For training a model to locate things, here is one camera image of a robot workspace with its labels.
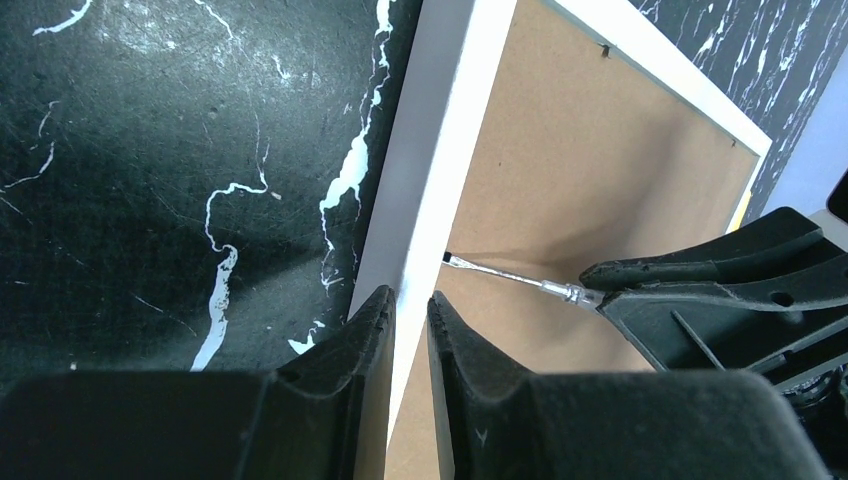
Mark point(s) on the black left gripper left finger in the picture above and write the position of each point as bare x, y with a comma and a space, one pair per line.
323, 415

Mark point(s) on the clear grey screwdriver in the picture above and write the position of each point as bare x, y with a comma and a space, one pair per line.
573, 294

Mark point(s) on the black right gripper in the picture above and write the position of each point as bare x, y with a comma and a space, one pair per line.
788, 329

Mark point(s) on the yellow handled screwdriver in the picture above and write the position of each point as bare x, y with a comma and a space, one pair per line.
739, 212

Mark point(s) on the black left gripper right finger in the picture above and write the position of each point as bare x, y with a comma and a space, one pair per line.
496, 419

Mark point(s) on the white picture frame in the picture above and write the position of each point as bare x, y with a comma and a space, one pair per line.
541, 137

